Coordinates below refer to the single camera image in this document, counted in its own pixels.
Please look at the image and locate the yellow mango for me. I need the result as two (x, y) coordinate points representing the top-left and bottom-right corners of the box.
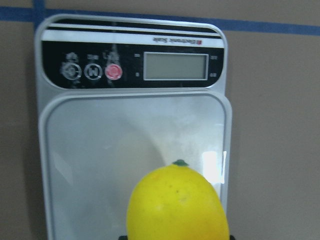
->
(126, 159), (230, 240)

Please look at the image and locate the silver digital kitchen scale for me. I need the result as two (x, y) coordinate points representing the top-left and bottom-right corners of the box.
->
(34, 14), (232, 240)

